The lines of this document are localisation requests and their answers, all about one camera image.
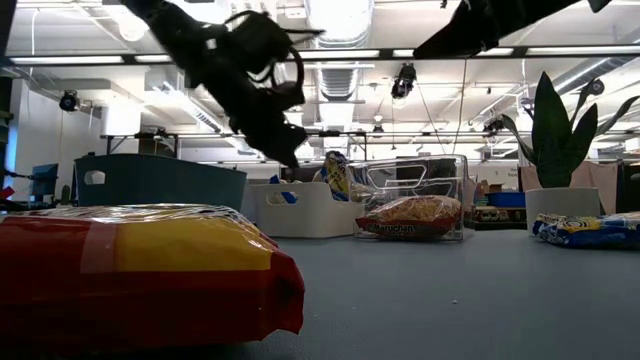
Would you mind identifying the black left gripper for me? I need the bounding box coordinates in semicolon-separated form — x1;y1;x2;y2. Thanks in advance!
194;12;309;168

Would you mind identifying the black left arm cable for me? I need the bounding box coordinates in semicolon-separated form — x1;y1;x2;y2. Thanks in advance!
224;9;326;110

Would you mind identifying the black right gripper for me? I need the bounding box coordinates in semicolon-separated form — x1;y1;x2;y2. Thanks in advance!
413;0;584;60

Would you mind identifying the black monitor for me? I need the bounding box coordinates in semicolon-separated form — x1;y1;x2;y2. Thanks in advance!
280;166;321;183

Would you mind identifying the blue storage crate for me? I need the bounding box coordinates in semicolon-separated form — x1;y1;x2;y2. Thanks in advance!
487;191;526;209

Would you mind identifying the blue-grey table mat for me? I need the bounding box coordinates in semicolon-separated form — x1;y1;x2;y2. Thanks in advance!
219;228;640;360

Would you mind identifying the blue Maruchan soy noodle pack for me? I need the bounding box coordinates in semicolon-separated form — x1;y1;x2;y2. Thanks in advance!
531;211;640;250
312;151;354;203
268;173;301;205

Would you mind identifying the red Maruchan beef noodle pack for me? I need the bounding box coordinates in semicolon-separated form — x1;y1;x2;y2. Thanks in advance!
353;194;464;241
0;202;306;351

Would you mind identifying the white plastic bin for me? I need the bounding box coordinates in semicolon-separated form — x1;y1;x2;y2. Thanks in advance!
248;180;367;239

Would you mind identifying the clear plastic container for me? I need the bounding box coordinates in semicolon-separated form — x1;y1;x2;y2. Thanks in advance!
348;153;477;244

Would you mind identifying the green snake plant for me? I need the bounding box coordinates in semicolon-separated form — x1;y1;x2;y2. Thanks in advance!
501;70;640;189

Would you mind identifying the white plant pot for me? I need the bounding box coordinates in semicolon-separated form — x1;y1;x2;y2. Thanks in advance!
524;186;602;237

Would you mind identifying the overhead bar with light strips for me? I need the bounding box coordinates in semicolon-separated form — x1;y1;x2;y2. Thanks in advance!
0;44;640;66

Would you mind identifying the dark blue-grey plastic bin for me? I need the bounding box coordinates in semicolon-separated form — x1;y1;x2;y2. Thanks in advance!
73;153;249;212

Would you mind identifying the blue monitor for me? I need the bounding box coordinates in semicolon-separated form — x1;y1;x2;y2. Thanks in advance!
32;163;59;197

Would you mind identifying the silver ventilation duct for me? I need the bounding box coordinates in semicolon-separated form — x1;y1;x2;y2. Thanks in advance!
304;0;375;101

